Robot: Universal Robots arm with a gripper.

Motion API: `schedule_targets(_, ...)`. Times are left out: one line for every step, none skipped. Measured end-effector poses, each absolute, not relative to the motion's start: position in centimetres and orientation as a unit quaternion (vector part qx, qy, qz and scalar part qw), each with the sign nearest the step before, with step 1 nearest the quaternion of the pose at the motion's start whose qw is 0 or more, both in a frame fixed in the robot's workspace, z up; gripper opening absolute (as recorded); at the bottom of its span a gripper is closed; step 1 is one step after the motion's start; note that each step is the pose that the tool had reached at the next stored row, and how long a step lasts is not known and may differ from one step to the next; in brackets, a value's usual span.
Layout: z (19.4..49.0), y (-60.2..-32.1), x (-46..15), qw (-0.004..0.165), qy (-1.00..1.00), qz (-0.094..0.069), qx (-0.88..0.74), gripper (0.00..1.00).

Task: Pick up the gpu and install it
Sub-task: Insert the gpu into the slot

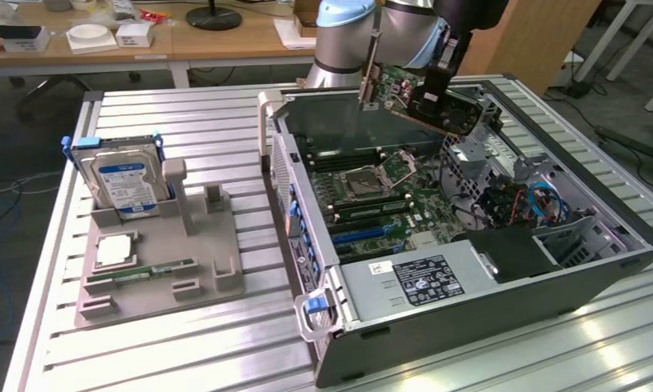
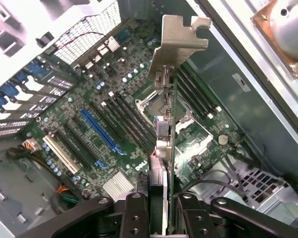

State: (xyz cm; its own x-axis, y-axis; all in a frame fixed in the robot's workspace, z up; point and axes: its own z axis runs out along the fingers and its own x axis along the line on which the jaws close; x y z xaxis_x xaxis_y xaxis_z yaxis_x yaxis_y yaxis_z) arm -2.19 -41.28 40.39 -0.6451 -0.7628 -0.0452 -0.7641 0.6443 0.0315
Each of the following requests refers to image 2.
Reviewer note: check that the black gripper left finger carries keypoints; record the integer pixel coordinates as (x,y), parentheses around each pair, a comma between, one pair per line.
(135,218)

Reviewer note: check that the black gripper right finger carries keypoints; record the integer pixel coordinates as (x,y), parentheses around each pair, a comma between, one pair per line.
(193,220)

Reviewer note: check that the silver chipset heatsink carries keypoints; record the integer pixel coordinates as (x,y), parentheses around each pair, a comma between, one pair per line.
(118,184)

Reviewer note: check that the green motherboard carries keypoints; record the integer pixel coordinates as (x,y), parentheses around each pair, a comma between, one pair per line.
(129,163)

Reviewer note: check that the perforated metal disk bay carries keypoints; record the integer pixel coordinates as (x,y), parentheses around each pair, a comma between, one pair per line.
(258,183)

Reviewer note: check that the silver socket cover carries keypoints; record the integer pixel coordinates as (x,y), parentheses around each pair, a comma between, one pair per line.
(198,138)

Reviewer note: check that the coin cell battery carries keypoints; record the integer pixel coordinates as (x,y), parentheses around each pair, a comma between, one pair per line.
(223,139)

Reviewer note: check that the blue expansion slot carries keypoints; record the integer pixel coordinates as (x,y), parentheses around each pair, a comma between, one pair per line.
(98,130)

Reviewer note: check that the white expansion slot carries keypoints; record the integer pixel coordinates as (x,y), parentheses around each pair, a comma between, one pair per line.
(60,155)

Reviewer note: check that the short black expansion slot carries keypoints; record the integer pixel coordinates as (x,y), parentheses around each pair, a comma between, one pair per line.
(79,122)

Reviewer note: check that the CPU socket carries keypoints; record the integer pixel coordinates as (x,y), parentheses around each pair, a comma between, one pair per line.
(146,104)

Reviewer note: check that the open black PC case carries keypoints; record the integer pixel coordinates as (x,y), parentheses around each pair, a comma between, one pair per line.
(250,119)

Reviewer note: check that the white power connector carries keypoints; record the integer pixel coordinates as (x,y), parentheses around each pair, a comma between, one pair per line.
(31,145)

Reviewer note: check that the black intrusion switch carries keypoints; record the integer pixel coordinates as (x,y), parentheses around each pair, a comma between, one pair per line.
(44,41)

